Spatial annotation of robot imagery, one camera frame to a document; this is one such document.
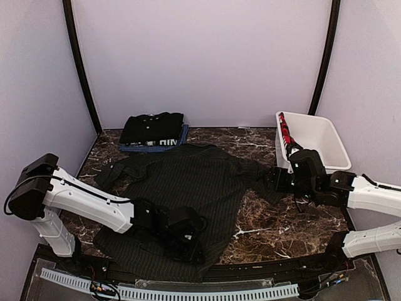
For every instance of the black pinstriped long sleeve shirt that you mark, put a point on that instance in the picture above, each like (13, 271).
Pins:
(206, 178)

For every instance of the black white lettered folded shirt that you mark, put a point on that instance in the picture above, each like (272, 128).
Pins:
(166, 142)

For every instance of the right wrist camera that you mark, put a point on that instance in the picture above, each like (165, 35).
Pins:
(309, 173)

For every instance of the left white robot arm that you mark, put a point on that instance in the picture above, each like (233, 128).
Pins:
(43, 186)

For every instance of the white plastic bin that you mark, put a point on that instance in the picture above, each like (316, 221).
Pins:
(312, 132)

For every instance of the blue checkered folded shirt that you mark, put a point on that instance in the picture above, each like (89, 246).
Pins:
(146, 149)

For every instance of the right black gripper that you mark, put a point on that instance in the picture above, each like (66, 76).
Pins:
(277, 175)

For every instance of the black folded button shirt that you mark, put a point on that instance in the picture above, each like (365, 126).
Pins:
(144, 128)

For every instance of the red black shirt in bin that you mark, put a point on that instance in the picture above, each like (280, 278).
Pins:
(290, 145)

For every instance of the right black frame post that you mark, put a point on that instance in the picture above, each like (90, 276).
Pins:
(326, 56)

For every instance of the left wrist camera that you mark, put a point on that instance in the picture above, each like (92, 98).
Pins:
(182, 223)

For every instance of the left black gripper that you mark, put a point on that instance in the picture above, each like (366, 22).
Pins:
(192, 254)

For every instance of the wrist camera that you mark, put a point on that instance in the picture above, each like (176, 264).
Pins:
(182, 223)
(309, 173)

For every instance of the black frame post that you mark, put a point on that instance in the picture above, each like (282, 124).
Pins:
(326, 56)
(79, 65)

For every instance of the left black frame post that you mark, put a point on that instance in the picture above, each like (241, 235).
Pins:
(79, 65)

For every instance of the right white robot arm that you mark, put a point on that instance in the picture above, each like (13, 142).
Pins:
(345, 190)

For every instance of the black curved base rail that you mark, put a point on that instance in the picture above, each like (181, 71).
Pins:
(296, 269)

